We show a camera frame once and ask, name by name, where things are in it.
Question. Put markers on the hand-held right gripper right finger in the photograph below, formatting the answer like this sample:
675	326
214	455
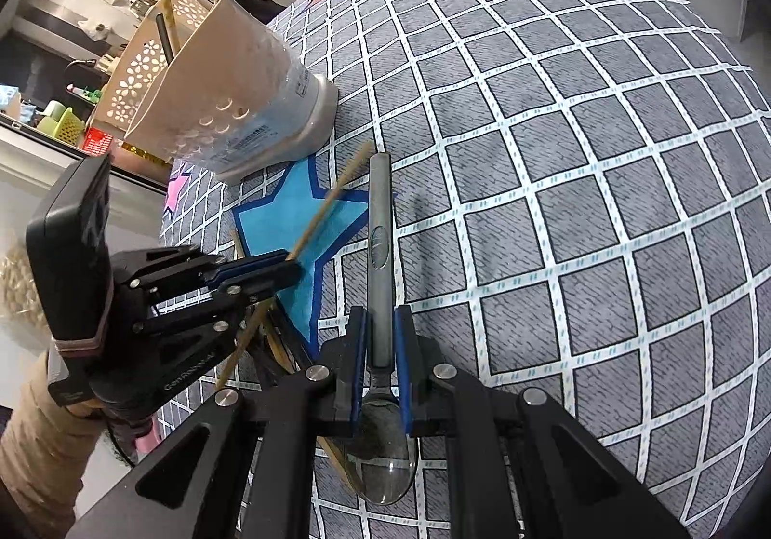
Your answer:
405	358

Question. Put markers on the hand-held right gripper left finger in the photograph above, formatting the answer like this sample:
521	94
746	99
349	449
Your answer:
359	358

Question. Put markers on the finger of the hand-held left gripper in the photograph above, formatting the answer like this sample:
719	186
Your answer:
271	281
253	260

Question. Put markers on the wooden chopstick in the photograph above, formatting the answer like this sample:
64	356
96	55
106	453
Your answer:
334	457
166	2
337	190

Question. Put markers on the beige plastic utensil holder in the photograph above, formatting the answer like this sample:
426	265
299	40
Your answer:
229	69

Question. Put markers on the person's left forearm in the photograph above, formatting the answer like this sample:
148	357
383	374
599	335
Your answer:
42	454

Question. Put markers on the cream textured cloth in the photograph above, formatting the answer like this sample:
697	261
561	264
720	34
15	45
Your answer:
21	289

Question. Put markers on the red plastic basket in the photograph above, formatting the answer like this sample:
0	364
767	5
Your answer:
96	141

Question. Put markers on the green plastic basket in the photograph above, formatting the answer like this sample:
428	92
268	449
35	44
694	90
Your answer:
69	126

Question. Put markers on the kitchen faucet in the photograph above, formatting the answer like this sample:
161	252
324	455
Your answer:
78	66

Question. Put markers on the beige perforated storage cart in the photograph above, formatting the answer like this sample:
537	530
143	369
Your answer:
138	69

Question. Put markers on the grey checked star tablecloth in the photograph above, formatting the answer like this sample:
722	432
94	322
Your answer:
542	213

